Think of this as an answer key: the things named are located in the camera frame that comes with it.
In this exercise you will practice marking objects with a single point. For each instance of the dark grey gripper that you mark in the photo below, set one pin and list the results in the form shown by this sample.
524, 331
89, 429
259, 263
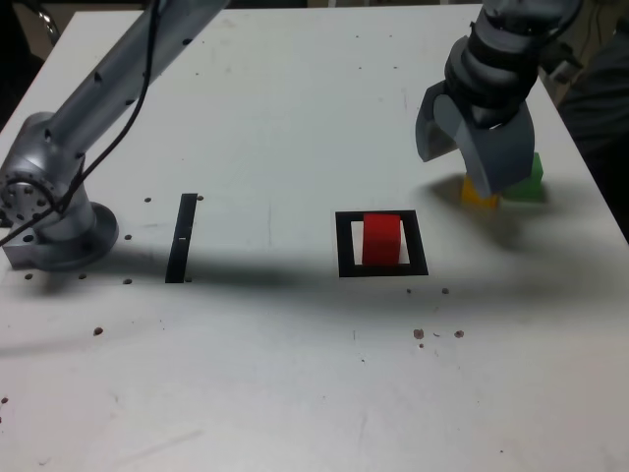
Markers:
491, 117

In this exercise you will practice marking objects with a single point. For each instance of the yellow cube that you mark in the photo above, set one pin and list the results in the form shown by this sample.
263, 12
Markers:
472, 194

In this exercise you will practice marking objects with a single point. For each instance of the green cube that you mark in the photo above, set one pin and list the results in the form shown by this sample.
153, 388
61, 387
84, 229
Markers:
533, 189

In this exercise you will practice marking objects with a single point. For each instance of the red cube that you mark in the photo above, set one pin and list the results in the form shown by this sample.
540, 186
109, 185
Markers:
381, 241

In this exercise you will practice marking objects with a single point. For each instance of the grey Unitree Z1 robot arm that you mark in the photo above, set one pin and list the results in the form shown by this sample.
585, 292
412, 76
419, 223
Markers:
98, 93

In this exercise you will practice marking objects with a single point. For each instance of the black tape square outline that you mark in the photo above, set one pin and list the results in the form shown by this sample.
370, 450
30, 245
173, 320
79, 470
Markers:
344, 246

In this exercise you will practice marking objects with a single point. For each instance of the person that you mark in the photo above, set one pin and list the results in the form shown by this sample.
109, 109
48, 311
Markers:
604, 123

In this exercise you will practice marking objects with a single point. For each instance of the black tape strip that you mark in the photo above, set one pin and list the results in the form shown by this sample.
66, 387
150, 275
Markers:
179, 246

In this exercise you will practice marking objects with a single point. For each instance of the chrome chair frame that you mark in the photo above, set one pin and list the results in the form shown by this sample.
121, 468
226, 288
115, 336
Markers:
49, 22

